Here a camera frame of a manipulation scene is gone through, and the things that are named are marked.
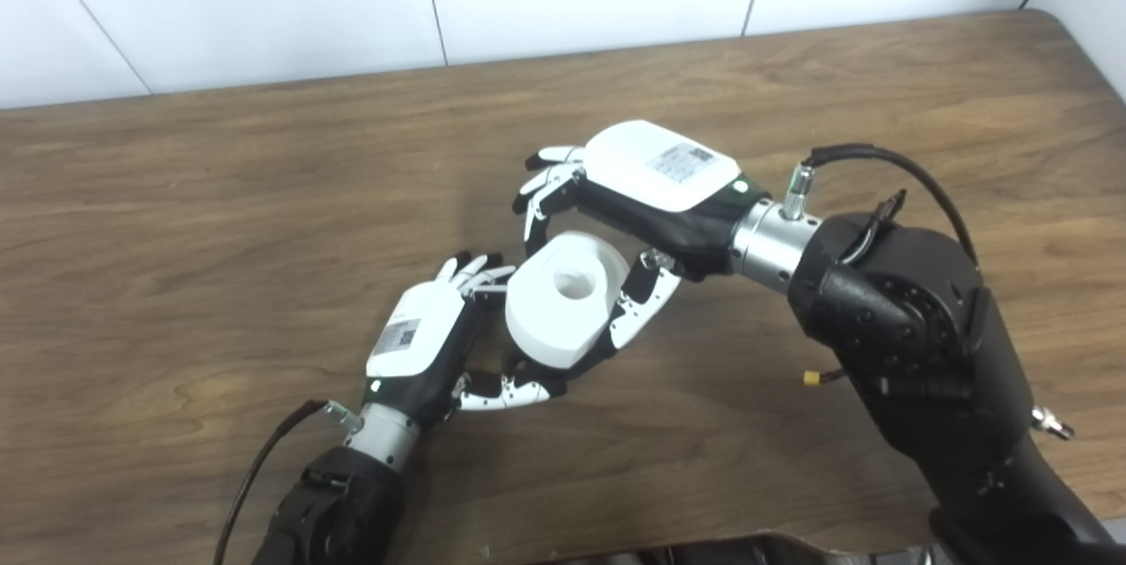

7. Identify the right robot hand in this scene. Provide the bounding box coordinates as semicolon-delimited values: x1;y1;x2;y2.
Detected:
513;120;771;374

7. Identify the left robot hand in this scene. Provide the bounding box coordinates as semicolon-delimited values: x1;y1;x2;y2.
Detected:
365;251;569;427

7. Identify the black flanged holder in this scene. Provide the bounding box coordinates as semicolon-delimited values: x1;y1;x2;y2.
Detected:
507;352;566;383

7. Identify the round white piece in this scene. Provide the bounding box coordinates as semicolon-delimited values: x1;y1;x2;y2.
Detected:
505;231;631;370

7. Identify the black robot torso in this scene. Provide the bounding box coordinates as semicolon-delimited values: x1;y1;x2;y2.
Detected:
528;532;935;565

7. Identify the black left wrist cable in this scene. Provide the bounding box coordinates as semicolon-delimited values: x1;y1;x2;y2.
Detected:
214;399;363;565

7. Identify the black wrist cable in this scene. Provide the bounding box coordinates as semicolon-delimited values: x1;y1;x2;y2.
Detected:
214;399;363;565
799;143;983;272

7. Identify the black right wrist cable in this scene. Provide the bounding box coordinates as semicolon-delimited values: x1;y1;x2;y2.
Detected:
799;143;983;272

